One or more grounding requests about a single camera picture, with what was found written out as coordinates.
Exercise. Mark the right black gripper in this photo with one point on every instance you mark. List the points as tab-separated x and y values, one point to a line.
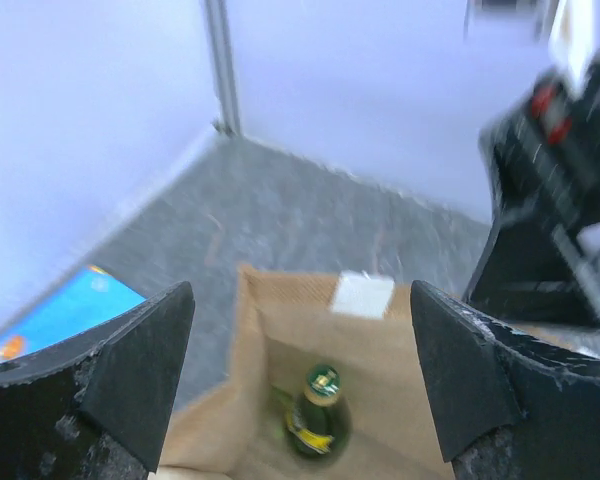
545	149

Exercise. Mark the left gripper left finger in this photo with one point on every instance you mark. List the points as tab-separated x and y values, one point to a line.
97	405

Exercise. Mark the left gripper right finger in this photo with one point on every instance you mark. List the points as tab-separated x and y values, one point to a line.
505	404

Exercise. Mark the brown canvas tote bag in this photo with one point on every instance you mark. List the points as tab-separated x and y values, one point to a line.
285	324

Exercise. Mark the green glass bottle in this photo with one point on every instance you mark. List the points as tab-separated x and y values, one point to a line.
317	423

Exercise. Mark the blue patterned cloth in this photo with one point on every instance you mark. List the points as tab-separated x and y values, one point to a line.
88	299

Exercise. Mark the right aluminium corner post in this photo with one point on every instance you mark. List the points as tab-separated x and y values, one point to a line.
218	32

